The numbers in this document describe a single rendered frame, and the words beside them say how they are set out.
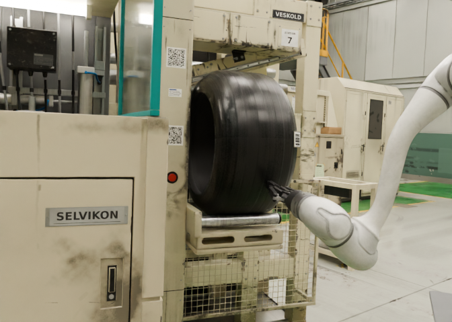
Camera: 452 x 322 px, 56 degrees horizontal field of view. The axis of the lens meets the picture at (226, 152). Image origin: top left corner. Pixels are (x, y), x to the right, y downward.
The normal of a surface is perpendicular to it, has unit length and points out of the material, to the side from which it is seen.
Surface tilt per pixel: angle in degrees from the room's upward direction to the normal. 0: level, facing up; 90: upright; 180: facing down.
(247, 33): 90
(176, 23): 90
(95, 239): 90
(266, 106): 60
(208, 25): 90
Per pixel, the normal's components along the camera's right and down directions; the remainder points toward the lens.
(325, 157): 0.61, 0.07
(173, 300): 0.35, 0.07
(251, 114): 0.34, -0.33
